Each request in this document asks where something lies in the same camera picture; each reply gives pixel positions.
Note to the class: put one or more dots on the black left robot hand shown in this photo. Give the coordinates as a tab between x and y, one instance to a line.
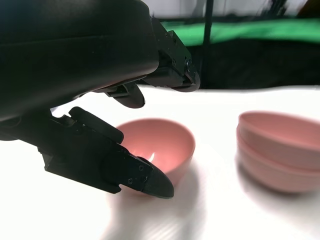
62	50

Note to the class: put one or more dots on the black stand pole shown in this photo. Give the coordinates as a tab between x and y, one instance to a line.
207	50

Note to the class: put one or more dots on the green cloth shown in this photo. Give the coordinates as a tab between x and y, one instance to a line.
250	31

